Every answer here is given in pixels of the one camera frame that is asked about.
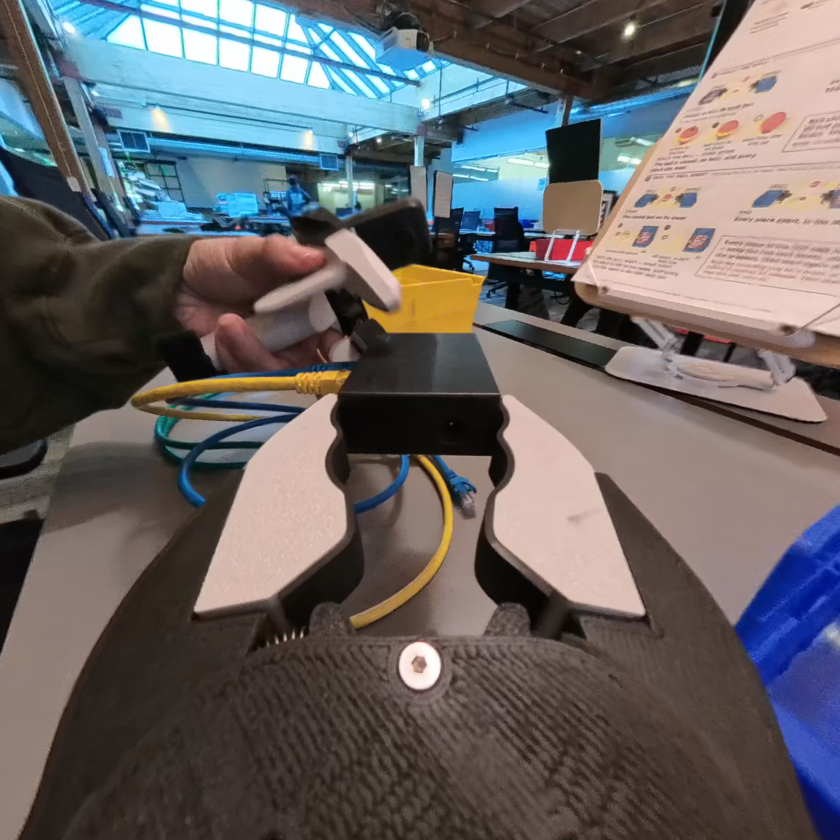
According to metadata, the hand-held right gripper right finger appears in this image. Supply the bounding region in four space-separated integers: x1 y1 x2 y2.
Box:
474 394 647 621

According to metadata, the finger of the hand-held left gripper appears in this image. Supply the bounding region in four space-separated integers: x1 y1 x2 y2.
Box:
323 228 403 314
252 270 349 315

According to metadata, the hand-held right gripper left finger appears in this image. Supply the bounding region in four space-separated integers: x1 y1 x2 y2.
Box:
192 394 365 621

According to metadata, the yellow plastic bin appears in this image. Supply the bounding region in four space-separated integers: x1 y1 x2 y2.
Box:
364 264 487 334

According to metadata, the yellow ethernet cable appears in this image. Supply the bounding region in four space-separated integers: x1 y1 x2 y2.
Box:
131 369 455 630

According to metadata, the blue ethernet cable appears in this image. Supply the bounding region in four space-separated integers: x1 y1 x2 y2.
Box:
177 364 478 519

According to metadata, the black network switch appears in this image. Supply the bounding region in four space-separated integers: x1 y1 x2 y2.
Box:
336 331 503 457

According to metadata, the green ethernet cable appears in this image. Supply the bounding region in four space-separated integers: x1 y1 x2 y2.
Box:
154 392 309 472

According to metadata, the person's left hand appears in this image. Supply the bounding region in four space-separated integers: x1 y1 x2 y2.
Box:
176 235 345 375

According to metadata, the black office chair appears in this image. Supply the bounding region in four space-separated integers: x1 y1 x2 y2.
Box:
489 206 527 256

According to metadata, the red plastic bin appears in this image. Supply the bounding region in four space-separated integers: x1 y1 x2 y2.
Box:
532 238 595 262

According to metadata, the wooden document stand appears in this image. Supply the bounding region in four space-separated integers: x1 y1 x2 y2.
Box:
542 179 605 237
572 141 840 423

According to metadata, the ceiling heater unit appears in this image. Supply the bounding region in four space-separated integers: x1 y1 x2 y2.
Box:
375 26 431 70

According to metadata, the black monitor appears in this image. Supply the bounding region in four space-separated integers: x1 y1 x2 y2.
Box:
545 118 602 185

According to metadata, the blue plastic bin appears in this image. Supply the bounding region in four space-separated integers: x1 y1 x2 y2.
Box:
735 505 840 840

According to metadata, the printed instruction sheet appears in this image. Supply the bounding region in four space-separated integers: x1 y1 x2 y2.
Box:
572 0 840 336

